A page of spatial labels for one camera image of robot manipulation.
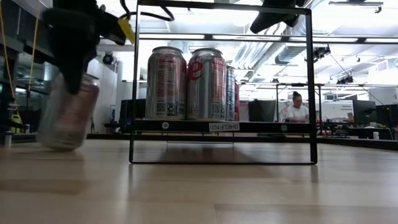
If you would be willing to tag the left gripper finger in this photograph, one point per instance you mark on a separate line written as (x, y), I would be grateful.
(76, 71)

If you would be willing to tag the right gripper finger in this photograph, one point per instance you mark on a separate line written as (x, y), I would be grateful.
(270, 18)

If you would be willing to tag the silver diet cola can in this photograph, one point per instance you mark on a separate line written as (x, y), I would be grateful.
(206, 87)
(166, 84)
(68, 124)

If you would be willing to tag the slim silver blue can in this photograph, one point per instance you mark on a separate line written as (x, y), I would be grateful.
(230, 93)

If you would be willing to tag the red cola can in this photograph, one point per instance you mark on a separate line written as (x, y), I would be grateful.
(237, 102)

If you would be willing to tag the long ceiling light strip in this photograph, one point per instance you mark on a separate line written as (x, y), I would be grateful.
(248, 38)

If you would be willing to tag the round black ceiling lamp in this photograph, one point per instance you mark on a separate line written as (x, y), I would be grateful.
(108, 59)

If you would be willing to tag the yellow tape tag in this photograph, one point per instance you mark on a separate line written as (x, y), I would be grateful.
(127, 29)

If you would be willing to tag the thin black tripod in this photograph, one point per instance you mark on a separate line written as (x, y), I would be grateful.
(92, 119)

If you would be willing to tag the black ceiling track light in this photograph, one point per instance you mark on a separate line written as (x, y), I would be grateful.
(321, 53)
(345, 80)

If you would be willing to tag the white cup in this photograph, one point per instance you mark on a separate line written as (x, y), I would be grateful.
(7, 140)
(27, 128)
(376, 135)

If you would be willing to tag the yellow spray bottle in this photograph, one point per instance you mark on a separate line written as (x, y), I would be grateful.
(15, 119)

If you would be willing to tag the person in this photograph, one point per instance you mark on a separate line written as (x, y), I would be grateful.
(297, 110)

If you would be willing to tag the white printed box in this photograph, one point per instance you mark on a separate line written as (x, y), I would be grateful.
(337, 110)

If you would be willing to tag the dark cluttered background desk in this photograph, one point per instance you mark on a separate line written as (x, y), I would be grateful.
(357, 129)

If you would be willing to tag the silver ventilation duct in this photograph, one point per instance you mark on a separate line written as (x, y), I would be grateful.
(287, 54)

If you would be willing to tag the dark wall shelving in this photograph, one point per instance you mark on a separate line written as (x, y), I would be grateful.
(18, 37)

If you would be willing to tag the black frame background table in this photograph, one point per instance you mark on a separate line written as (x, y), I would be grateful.
(292, 84)

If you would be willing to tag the black aluminium table frame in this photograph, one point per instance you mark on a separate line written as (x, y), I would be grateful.
(109, 136)

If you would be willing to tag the black ceiling rail fixture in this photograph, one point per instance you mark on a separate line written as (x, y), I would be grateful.
(356, 3)

